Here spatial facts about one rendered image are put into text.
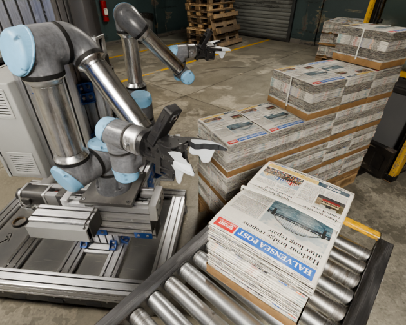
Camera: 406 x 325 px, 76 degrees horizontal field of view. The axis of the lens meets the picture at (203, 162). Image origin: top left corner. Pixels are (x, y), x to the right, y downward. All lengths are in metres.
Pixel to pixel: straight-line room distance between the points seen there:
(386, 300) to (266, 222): 1.42
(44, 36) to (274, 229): 0.78
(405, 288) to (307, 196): 1.42
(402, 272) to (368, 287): 1.26
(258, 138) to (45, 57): 1.09
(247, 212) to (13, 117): 1.03
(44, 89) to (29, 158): 0.62
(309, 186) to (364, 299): 0.35
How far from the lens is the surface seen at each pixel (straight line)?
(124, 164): 0.76
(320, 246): 0.73
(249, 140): 1.49
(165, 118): 0.59
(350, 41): 2.27
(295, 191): 0.85
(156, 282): 0.89
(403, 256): 2.35
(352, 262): 1.05
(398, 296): 2.12
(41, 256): 1.91
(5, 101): 1.34
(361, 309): 0.96
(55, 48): 0.87
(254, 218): 0.73
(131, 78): 1.58
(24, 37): 0.85
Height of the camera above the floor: 1.56
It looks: 35 degrees down
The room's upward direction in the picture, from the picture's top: straight up
